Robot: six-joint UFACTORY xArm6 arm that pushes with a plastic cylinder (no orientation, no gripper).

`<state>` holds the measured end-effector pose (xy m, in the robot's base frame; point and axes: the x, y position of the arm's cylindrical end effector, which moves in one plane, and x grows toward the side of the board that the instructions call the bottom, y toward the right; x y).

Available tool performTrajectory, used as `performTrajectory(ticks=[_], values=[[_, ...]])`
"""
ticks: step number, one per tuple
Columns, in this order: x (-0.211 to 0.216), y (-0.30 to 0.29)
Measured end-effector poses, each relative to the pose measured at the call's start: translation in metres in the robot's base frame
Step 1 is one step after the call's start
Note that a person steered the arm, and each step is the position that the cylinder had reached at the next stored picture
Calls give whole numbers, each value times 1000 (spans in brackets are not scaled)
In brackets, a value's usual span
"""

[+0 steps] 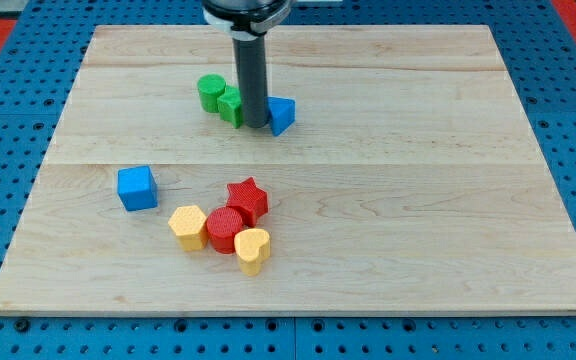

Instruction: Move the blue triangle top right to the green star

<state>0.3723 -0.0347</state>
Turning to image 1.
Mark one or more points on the blue triangle block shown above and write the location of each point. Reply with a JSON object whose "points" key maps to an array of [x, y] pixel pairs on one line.
{"points": [[282, 112]]}

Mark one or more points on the black white robot arm end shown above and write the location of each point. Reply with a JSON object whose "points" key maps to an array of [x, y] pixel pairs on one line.
{"points": [[245, 20]]}

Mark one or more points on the red star block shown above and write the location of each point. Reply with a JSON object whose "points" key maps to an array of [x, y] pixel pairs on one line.
{"points": [[250, 201]]}

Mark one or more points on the green star block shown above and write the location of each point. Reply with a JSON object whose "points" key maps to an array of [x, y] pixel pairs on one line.
{"points": [[230, 106]]}

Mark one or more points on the yellow heart block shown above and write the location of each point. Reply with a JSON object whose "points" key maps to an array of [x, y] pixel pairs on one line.
{"points": [[253, 248]]}

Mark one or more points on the red cylinder block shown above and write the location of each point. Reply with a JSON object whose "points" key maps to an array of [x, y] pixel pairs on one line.
{"points": [[222, 225]]}

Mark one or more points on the yellow hexagon block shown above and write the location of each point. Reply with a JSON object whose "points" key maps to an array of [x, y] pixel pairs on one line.
{"points": [[188, 223]]}

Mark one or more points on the light wooden board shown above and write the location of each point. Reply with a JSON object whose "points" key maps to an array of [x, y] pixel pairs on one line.
{"points": [[411, 183]]}

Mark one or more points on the green cylinder block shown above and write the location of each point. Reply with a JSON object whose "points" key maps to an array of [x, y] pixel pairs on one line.
{"points": [[210, 87]]}

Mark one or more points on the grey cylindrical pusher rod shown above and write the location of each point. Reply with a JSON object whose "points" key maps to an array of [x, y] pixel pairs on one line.
{"points": [[250, 61]]}

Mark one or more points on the blue cube block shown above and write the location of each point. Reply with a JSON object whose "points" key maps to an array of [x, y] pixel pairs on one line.
{"points": [[136, 188]]}

